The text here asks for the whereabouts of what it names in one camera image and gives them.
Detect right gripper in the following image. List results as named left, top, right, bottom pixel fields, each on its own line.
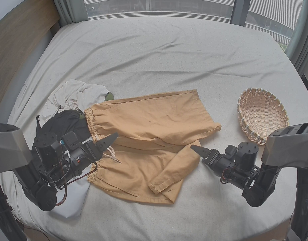
left=190, top=145, right=239, bottom=186

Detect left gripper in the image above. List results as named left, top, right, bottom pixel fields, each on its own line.
left=67, top=132, right=119, bottom=177

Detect tan shorts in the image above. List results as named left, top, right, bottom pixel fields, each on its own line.
left=84, top=89, right=222, bottom=205

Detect black garment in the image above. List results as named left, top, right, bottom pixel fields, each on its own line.
left=36, top=109, right=90, bottom=145

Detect olive green garment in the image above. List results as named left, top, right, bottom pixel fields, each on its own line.
left=79, top=91, right=115, bottom=120

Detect white garment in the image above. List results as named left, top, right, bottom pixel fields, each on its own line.
left=38, top=80, right=110, bottom=124

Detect pale blue garment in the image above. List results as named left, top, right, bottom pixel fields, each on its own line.
left=53, top=167, right=98, bottom=219

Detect round woven basket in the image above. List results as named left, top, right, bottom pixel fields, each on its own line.
left=236, top=87, right=290, bottom=146

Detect bed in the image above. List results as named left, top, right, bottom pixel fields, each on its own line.
left=0, top=0, right=308, bottom=241

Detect grey-green curtain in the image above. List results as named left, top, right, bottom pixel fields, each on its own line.
left=285, top=0, right=308, bottom=72
left=49, top=0, right=89, bottom=30

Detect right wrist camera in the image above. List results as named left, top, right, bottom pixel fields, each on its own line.
left=225, top=145, right=239, bottom=159

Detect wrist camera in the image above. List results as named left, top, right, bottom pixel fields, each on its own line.
left=62, top=132, right=81, bottom=148
left=225, top=145, right=239, bottom=159

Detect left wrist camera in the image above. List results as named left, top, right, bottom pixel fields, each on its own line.
left=62, top=132, right=81, bottom=148

